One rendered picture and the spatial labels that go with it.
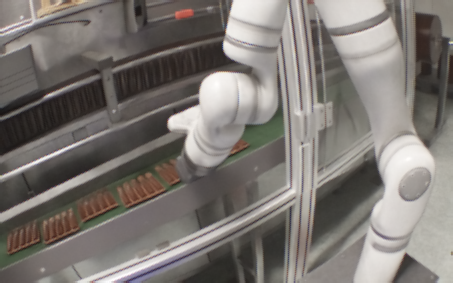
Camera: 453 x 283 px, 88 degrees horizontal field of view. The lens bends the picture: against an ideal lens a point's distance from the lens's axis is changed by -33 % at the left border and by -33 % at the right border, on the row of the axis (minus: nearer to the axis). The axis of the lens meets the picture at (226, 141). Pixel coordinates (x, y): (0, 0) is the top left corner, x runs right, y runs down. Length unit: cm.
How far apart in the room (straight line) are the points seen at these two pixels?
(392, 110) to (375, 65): 10
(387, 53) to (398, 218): 25
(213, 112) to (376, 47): 23
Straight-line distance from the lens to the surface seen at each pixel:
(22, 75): 67
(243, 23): 39
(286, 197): 82
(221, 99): 41
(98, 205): 73
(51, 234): 73
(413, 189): 45
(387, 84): 40
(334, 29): 37
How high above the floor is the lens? 108
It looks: 27 degrees down
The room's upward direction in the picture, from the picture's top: 8 degrees counter-clockwise
